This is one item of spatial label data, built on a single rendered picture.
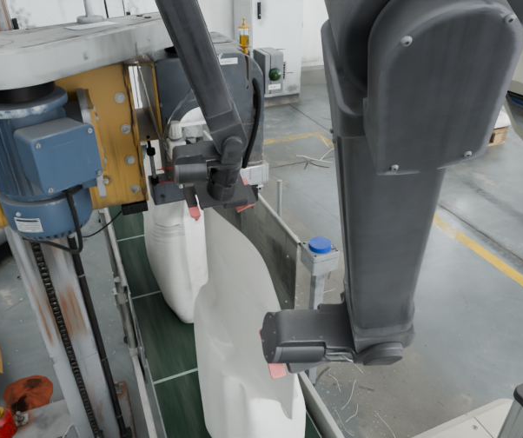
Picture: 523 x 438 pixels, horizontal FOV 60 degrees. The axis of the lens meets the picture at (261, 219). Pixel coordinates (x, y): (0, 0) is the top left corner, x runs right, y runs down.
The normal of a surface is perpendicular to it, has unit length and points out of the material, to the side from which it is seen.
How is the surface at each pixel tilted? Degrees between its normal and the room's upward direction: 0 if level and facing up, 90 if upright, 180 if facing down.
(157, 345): 0
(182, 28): 104
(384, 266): 117
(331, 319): 30
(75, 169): 90
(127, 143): 90
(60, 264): 90
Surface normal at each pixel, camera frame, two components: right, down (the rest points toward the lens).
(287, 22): 0.39, 0.48
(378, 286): 0.04, 0.86
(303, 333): 0.20, -0.53
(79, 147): 0.74, 0.36
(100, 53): 0.87, 0.25
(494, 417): 0.00, -0.85
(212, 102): 0.16, 0.60
